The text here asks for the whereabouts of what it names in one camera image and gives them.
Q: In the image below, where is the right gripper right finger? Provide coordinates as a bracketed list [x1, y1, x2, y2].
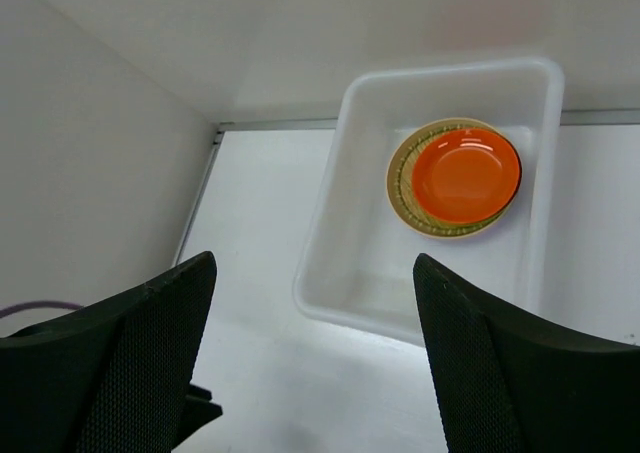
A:
[413, 253, 639, 452]

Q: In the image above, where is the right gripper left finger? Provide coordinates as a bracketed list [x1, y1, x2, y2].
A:
[1, 252, 217, 452]

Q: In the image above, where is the orange plate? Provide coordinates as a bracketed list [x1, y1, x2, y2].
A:
[410, 127, 509, 224]

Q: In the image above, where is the beige plate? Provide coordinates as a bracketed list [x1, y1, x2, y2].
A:
[385, 117, 516, 242]

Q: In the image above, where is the black plate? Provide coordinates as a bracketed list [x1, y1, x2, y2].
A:
[499, 135, 523, 205]

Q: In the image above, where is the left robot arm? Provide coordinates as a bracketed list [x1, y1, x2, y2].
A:
[172, 384, 223, 449]

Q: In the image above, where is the white plastic bin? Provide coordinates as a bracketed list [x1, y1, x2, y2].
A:
[293, 57, 565, 345]

